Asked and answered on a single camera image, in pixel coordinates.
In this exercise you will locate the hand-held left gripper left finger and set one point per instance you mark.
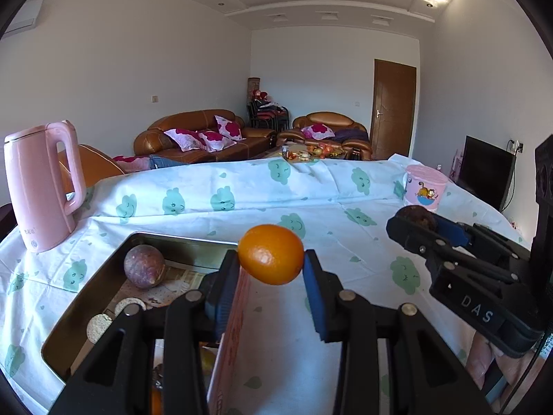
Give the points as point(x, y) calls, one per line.
point(220, 294)

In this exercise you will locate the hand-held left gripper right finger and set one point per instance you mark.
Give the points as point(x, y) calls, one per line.
point(315, 298)

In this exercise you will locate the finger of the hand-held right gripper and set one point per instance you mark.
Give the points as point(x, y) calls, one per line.
point(453, 230)
point(414, 237)

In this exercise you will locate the smooth purple-brown passion fruit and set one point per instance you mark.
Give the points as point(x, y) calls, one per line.
point(144, 266)

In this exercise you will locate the pink metal tin box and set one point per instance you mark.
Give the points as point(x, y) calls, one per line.
point(77, 307)

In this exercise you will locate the printed paper sheet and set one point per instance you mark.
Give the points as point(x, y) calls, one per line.
point(185, 274)

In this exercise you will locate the pink cartoon bucket with lid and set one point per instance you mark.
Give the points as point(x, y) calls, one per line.
point(425, 190)

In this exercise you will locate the black flat television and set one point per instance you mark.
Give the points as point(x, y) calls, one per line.
point(486, 173)

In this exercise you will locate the round beige cork disc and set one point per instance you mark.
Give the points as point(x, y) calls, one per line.
point(98, 330)
point(129, 307)

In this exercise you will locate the purple blanket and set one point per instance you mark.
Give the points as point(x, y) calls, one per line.
point(350, 134)

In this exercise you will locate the heap of small colourful items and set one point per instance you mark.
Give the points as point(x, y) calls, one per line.
point(319, 151)

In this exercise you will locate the brown wooden door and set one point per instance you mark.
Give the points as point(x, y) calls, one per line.
point(394, 110)

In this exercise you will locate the blue denim cloth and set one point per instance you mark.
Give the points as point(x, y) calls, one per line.
point(166, 162)

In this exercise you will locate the white and magenta pillow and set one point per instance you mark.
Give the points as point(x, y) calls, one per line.
point(229, 127)
point(185, 138)
point(214, 138)
point(317, 129)

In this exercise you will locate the brown leather armchair sofa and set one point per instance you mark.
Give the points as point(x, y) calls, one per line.
point(328, 117)

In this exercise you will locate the wooden coffee table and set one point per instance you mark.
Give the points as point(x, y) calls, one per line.
point(270, 153)

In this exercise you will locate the pink floral blanket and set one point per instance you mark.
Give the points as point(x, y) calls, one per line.
point(131, 163)

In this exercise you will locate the orange-brown leather chair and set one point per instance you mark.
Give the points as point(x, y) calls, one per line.
point(99, 166)

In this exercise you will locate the long brown leather sofa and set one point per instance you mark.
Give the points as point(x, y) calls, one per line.
point(185, 121)

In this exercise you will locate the stack of dark chairs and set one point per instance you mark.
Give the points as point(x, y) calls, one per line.
point(265, 114)

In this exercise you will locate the red plush toys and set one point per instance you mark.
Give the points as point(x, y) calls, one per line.
point(259, 94)

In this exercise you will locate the pink electric kettle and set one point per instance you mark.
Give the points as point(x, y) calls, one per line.
point(39, 194)

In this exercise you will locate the tall patterned cylinder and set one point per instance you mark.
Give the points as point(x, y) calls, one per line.
point(253, 85)

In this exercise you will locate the square ceiling vent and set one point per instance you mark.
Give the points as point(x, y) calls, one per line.
point(382, 19)
point(329, 15)

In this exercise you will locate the wall socket with plug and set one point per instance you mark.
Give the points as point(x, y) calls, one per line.
point(516, 146)

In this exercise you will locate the white wall air conditioner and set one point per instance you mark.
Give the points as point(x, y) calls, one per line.
point(23, 15)

